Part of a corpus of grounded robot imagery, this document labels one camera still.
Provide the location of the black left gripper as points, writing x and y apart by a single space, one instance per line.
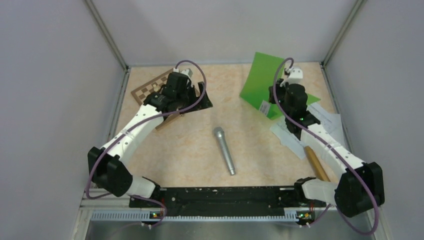
205 103

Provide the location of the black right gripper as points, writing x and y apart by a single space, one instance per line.
280 85

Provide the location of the green plastic folder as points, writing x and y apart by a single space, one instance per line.
256 88

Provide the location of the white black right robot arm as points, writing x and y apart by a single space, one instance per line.
360 185

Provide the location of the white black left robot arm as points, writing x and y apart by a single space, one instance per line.
108 165

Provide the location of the white paper files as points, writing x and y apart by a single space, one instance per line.
331 122

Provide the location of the silver microphone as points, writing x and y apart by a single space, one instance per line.
219 134

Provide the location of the wooden chessboard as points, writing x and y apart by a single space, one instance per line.
140 94

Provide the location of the wooden rolling pin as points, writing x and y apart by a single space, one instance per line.
316 165

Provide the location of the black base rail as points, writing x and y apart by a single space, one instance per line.
229 203

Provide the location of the white slotted cable duct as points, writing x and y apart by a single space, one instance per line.
148 216

